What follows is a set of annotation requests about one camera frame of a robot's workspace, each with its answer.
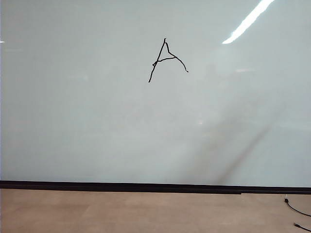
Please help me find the whiteboard with black frame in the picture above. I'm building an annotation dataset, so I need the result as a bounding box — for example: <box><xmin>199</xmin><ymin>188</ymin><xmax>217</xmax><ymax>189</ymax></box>
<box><xmin>0</xmin><ymin>0</ymin><xmax>311</xmax><ymax>195</ymax></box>

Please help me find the black table edge rail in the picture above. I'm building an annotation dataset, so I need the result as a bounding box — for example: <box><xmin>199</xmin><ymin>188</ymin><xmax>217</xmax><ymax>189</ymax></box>
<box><xmin>177</xmin><ymin>184</ymin><xmax>242</xmax><ymax>195</ymax></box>

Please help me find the black marker letter A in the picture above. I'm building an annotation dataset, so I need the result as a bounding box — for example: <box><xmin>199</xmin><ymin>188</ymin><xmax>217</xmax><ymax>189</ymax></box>
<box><xmin>147</xmin><ymin>36</ymin><xmax>190</xmax><ymax>83</ymax></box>

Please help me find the black cable with thin plug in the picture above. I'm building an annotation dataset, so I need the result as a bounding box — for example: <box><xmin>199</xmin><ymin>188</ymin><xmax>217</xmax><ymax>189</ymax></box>
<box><xmin>293</xmin><ymin>221</ymin><xmax>311</xmax><ymax>232</ymax></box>

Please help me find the black cable with round connector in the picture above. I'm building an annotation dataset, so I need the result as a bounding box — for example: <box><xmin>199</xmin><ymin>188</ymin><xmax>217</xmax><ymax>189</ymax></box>
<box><xmin>283</xmin><ymin>197</ymin><xmax>311</xmax><ymax>217</ymax></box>

